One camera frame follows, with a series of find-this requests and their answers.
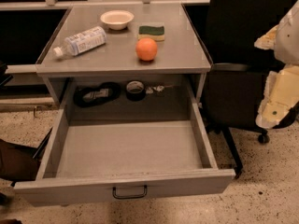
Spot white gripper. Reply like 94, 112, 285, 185
254, 0, 299, 129

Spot orange fruit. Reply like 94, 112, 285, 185
135, 38, 158, 62

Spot grey open top drawer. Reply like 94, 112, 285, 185
13, 77, 236, 207

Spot black office chair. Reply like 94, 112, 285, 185
201, 0, 297, 174

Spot small crumpled foil pieces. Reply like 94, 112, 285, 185
146, 85, 164, 94

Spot green and yellow sponge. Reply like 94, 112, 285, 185
138, 25, 164, 41

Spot black tape roll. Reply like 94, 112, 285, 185
126, 80, 146, 101

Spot grey metal cabinet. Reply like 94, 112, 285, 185
37, 3, 211, 104

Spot white bowl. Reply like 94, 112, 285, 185
100, 10, 135, 31

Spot clear plastic water bottle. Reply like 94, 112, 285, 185
53, 26, 107, 58

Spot black drawer handle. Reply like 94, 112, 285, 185
112, 185, 148, 200

